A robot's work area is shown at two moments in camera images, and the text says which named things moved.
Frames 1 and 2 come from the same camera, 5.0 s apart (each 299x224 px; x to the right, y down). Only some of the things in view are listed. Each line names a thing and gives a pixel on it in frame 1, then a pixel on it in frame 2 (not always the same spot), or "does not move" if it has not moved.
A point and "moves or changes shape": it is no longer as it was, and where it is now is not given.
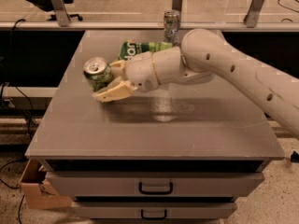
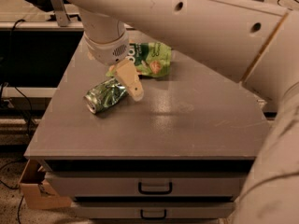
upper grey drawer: [143, 184] does not move
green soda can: [97, 72] moves or changes shape
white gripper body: [140, 70] → [107, 52]
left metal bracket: [61, 10] does not move
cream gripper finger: [118, 90] → [126, 72]
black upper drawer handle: [163, 192] does not move
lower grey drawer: [176, 210] does not move
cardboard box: [38, 192] does not move
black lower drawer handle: [152, 217] does not move
